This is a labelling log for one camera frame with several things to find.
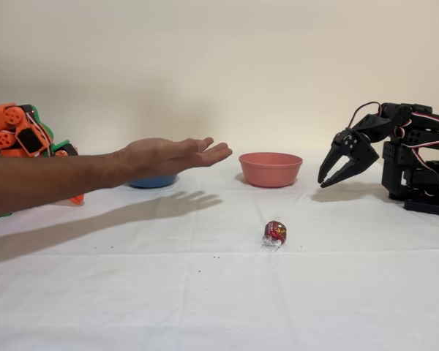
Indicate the red candy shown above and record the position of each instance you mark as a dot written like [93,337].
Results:
[276,230]

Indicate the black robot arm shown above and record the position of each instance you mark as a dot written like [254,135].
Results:
[398,157]

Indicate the person's bare forearm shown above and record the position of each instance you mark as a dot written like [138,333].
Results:
[40,179]

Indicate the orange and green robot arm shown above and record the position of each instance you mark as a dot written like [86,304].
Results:
[3,139]

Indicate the person's open hand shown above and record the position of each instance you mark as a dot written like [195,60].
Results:
[168,155]

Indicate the pink plastic bowl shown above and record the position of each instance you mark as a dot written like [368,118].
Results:
[270,170]

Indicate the blue plastic bowl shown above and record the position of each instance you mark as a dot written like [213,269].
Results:
[153,181]

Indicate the white tablecloth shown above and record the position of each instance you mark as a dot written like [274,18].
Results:
[219,292]

